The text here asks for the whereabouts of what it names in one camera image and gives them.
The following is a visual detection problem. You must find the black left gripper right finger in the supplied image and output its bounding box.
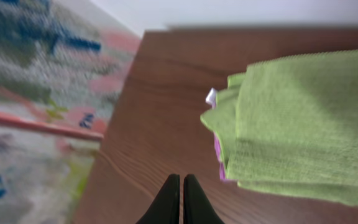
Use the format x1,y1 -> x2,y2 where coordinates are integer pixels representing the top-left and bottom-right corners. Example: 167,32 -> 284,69
183,174 -> 224,224

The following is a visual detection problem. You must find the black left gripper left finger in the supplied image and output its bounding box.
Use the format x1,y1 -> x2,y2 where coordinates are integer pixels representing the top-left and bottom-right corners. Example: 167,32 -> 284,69
137,174 -> 180,224

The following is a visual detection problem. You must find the light green microfiber cloth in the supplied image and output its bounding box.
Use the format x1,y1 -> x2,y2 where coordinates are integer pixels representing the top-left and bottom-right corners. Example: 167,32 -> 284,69
201,50 -> 358,185

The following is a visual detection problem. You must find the folded green cloth under purple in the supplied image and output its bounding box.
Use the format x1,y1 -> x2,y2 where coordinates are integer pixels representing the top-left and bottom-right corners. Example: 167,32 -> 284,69
237,181 -> 358,207

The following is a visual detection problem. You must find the colourful patterned floor rug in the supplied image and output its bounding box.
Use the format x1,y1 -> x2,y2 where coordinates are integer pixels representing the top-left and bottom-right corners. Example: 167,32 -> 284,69
0,0 -> 140,223

